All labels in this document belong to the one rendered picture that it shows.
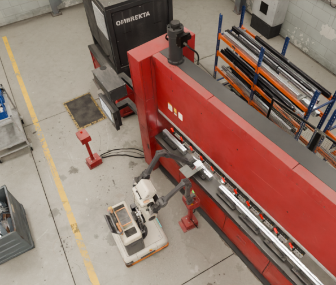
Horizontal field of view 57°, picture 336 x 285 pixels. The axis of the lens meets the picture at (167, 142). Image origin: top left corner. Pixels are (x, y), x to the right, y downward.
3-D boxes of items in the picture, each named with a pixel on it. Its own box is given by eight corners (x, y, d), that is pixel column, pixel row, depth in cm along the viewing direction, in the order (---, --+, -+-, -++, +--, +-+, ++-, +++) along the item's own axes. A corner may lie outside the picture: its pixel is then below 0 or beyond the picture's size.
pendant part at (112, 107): (103, 111, 454) (97, 93, 425) (110, 108, 457) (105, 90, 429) (117, 131, 430) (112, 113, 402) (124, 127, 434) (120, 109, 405)
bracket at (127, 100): (115, 107, 473) (114, 104, 467) (129, 100, 481) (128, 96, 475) (129, 122, 452) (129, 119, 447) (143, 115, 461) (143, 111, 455)
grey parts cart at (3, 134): (-9, 132, 604) (-37, 96, 529) (24, 119, 621) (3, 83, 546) (-1, 165, 554) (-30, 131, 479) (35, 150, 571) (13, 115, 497)
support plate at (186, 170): (178, 169, 417) (178, 169, 416) (193, 159, 426) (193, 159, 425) (187, 178, 408) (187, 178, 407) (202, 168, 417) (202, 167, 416)
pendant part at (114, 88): (104, 114, 470) (90, 69, 403) (118, 107, 477) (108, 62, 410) (119, 135, 443) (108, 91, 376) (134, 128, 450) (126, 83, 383)
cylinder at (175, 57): (164, 59, 354) (161, 21, 317) (180, 50, 363) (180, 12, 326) (182, 73, 337) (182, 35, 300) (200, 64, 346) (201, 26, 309)
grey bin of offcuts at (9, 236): (-14, 224, 486) (-39, 202, 429) (25, 206, 502) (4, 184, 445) (-5, 270, 442) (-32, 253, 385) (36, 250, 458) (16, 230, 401)
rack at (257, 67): (211, 92, 648) (219, 13, 510) (231, 83, 662) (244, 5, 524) (283, 169, 527) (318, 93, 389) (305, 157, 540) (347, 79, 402)
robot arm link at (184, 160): (160, 151, 375) (163, 157, 368) (162, 148, 373) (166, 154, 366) (184, 160, 402) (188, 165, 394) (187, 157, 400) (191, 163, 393)
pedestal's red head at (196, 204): (182, 199, 426) (182, 193, 412) (192, 194, 430) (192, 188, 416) (189, 211, 415) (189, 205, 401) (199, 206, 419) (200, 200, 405)
